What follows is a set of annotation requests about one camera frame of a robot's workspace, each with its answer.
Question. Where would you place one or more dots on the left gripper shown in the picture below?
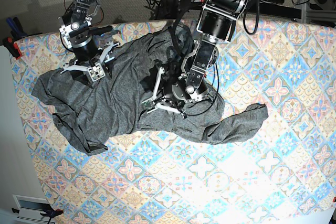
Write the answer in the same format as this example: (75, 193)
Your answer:
(170, 93)

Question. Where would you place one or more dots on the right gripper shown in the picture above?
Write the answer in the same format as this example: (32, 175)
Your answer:
(91, 63)

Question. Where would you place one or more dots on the grey t-shirt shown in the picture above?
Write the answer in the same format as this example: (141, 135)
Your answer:
(88, 115)

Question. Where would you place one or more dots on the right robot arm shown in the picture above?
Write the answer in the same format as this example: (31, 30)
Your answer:
(77, 34)

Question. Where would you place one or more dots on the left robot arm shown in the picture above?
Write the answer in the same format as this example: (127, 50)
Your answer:
(217, 22)

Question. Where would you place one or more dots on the red black clamp upper left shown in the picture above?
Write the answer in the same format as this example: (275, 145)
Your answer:
(12, 47)

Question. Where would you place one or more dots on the patterned tablecloth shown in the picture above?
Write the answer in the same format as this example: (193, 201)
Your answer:
(286, 170)

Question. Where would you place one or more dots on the black clamp lower left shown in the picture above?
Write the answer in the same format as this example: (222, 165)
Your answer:
(50, 213)

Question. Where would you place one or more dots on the white floor vent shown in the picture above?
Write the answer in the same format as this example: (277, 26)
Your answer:
(31, 208)

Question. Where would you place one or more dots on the blue handled clamp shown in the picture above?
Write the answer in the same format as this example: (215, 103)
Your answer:
(16, 28)

